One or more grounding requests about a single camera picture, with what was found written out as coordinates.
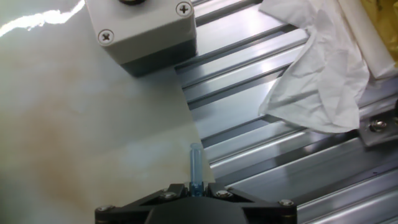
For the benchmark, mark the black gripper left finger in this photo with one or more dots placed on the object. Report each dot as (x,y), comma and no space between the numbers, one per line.
(113,216)

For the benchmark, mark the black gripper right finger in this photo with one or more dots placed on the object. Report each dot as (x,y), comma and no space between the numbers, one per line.
(276,214)

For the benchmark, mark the crumpled white tissue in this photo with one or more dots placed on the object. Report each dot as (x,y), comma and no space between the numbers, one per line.
(320,81)

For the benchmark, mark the metal camera bracket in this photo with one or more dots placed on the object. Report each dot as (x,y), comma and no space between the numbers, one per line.
(377,130)

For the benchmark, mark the yellow foil package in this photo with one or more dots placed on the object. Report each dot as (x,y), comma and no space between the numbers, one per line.
(385,28)

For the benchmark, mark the grey box red push button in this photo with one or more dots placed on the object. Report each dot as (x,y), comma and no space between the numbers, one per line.
(143,34)

